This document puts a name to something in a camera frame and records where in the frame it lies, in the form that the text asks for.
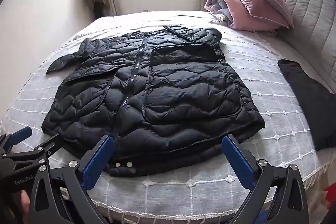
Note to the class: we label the black puffer jacket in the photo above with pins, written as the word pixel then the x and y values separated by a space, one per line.
pixel 157 92

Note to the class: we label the person's left hand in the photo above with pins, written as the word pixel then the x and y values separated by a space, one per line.
pixel 25 203

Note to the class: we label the grey padded headboard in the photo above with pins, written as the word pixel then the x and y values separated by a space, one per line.
pixel 309 16

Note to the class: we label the red object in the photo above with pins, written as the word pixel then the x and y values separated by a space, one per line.
pixel 330 193

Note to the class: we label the pink velvet pillow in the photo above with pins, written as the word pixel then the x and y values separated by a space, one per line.
pixel 254 8

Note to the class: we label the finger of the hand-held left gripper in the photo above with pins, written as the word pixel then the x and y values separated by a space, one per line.
pixel 39 149
pixel 21 132

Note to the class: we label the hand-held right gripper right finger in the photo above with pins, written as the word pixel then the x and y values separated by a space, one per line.
pixel 237 161

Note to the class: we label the black cloth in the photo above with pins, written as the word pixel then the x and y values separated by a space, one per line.
pixel 309 98

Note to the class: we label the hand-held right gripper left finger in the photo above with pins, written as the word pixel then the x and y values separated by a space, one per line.
pixel 97 161

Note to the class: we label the bed with grey grid bedspread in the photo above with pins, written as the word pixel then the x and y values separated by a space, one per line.
pixel 275 113

